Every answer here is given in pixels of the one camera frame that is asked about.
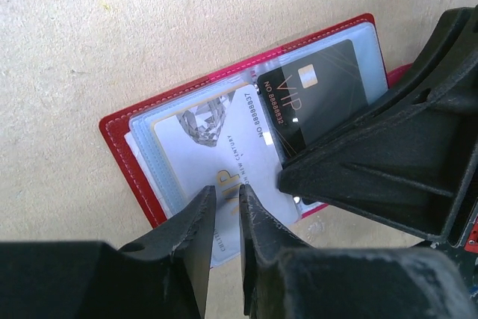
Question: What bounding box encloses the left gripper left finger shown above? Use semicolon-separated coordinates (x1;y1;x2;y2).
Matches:
1;186;216;318

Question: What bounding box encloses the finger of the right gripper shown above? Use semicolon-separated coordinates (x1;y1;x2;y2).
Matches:
279;61;477;242
384;7;477;99

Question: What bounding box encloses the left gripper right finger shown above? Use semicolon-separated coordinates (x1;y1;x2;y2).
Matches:
239;185;465;318

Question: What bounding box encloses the white VIP card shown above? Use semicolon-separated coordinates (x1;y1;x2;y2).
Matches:
149;84;299;267

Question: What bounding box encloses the red leather card holder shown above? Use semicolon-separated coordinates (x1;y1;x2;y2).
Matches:
98;12;412;229

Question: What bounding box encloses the black VIP card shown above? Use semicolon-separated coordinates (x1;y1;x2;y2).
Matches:
257;39;367;168

